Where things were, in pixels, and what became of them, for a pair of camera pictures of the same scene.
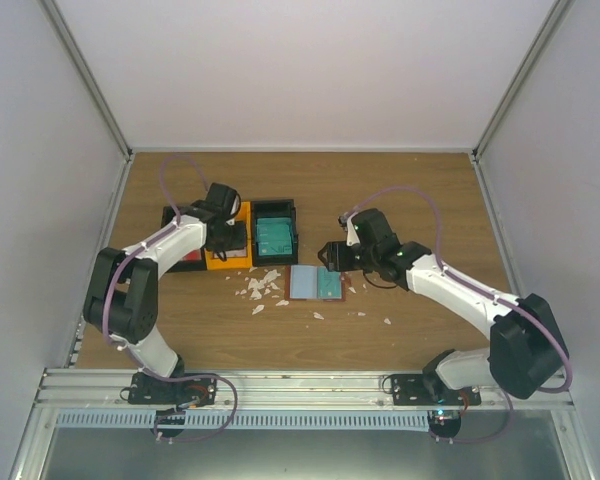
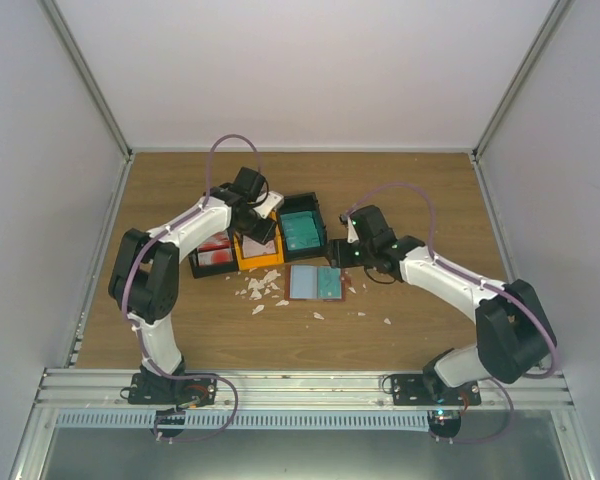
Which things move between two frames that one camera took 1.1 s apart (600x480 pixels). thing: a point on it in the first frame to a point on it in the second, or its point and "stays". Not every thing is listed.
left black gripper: x=240 y=243 to x=264 y=234
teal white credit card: x=329 y=284 stays
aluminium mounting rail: x=288 y=390 stays
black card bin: x=285 y=209 to x=307 y=202
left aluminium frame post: x=68 y=40 stays
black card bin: x=167 y=214 to x=201 y=271
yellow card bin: x=236 y=259 to x=261 y=260
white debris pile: x=256 y=285 stays
